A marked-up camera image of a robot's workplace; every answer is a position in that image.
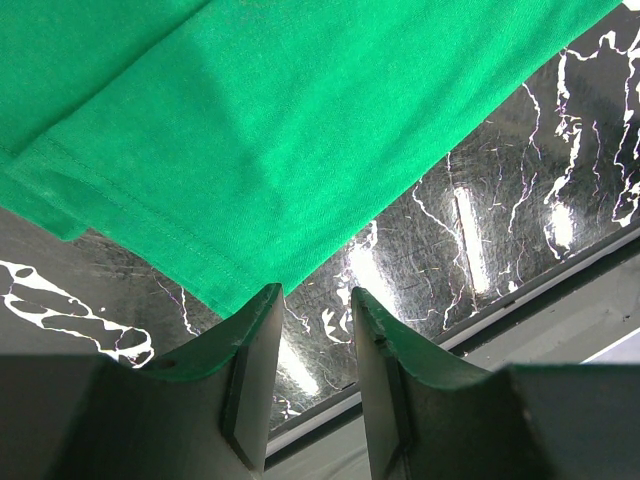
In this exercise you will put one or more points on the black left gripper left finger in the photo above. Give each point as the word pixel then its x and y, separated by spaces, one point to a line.
pixel 200 411

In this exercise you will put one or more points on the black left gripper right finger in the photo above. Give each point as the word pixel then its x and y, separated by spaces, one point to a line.
pixel 429 414

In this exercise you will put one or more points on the green t-shirt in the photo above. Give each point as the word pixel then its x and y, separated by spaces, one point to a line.
pixel 233 144

